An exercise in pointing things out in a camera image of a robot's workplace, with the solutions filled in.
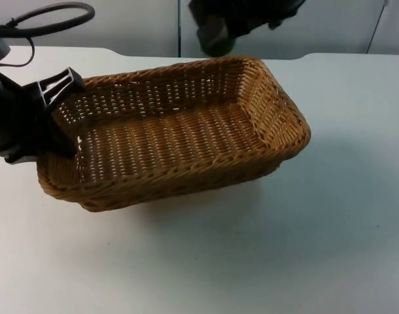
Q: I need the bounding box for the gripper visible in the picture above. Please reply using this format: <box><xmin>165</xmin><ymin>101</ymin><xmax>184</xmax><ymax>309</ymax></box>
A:
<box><xmin>188</xmin><ymin>0</ymin><xmax>307</xmax><ymax>52</ymax></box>
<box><xmin>0</xmin><ymin>66</ymin><xmax>86</xmax><ymax>165</ymax></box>

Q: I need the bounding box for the green ball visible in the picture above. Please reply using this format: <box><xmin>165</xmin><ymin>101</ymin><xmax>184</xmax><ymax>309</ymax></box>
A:
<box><xmin>201</xmin><ymin>39</ymin><xmax>235</xmax><ymax>56</ymax></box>

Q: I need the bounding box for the brown wicker basket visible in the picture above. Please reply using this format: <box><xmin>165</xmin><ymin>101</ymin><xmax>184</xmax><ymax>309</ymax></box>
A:
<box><xmin>37</xmin><ymin>55</ymin><xmax>312</xmax><ymax>213</ymax></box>

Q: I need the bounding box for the thin black cable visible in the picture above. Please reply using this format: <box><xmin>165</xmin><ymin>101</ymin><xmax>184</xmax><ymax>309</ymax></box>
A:
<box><xmin>3</xmin><ymin>35</ymin><xmax>35</xmax><ymax>70</ymax></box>

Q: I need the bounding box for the thick black cable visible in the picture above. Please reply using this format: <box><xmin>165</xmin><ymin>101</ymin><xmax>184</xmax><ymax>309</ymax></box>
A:
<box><xmin>0</xmin><ymin>2</ymin><xmax>96</xmax><ymax>37</ymax></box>

